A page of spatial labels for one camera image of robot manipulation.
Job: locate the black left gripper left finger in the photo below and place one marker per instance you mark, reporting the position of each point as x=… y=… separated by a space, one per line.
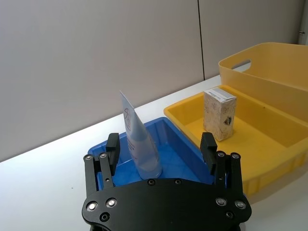
x=112 y=154

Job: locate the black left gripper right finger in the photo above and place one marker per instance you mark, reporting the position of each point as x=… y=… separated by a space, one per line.
x=209 y=149

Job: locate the pale blue squeeze tube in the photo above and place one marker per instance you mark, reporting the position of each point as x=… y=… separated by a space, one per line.
x=140 y=139

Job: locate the beige patterned carton box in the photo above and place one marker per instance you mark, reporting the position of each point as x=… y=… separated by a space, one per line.
x=217 y=118

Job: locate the blue plastic tray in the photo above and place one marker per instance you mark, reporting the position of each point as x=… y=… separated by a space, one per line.
x=176 y=156

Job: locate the shallow yellow plastic tray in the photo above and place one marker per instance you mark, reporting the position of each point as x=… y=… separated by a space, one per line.
x=260 y=142

